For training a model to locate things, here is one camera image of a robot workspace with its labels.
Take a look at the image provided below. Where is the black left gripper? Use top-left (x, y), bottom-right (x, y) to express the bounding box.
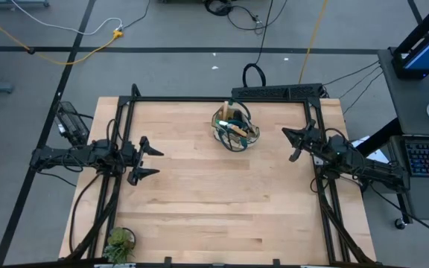
top-left (119, 135), bottom-right (165, 186)

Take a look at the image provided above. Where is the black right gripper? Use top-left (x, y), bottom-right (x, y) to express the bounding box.
top-left (282, 119), bottom-right (334, 163)

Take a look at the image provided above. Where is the beige green gardening tool bag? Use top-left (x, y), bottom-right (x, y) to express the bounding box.
top-left (210, 97), bottom-right (261, 153)

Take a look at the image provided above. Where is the black perforated power box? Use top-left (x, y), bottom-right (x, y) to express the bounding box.
top-left (231, 83), bottom-right (325, 101)

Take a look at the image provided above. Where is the white paper sheet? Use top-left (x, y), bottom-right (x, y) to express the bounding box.
top-left (350, 134), bottom-right (390, 165)

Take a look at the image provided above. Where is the black mesh power supply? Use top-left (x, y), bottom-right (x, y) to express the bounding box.
top-left (54, 100), bottom-right (91, 147)

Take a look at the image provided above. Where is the potted green succulent plant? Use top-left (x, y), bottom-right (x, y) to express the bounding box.
top-left (101, 226), bottom-right (137, 266)

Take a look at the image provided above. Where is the grey side desk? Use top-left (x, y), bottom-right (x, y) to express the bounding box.
top-left (377, 48), bottom-right (429, 223)

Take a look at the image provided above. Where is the black power cable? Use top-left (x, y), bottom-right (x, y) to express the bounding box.
top-left (241, 0), bottom-right (275, 89)

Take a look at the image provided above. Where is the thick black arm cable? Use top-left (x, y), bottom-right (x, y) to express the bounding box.
top-left (68, 173), bottom-right (104, 254)
top-left (366, 182), bottom-right (429, 241)

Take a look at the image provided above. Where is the yellow power cable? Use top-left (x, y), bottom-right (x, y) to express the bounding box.
top-left (0, 5), bottom-right (124, 66)
top-left (298, 0), bottom-right (329, 85)

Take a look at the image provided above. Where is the white power cable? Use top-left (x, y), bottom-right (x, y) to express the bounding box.
top-left (9, 0), bottom-right (124, 36)

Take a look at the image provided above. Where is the black cable bundle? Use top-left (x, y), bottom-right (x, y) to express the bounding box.
top-left (203, 0), bottom-right (264, 34)

